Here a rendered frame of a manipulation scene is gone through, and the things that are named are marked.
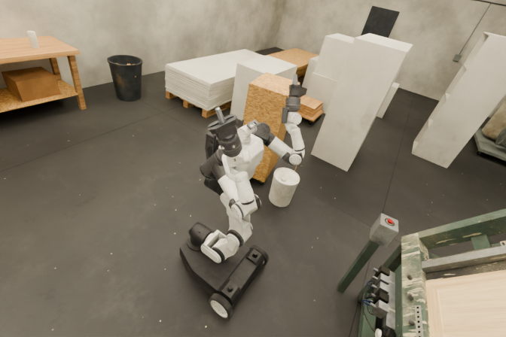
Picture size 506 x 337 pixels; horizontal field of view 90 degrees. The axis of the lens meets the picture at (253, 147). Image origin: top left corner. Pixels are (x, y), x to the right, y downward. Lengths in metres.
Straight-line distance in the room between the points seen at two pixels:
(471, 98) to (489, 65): 0.50
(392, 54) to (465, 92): 1.90
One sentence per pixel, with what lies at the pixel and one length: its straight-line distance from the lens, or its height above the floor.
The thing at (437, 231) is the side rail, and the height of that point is 1.01.
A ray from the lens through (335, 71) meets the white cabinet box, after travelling 5.42.
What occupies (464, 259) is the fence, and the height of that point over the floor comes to 1.09.
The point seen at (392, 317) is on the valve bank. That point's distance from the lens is 1.86.
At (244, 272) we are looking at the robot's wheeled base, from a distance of 2.27.
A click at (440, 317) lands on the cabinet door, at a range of 1.77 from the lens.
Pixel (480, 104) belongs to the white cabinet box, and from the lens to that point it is 5.15.
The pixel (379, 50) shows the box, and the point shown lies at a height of 1.69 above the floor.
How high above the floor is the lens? 2.16
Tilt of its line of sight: 34 degrees down
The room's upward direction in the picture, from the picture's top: 12 degrees clockwise
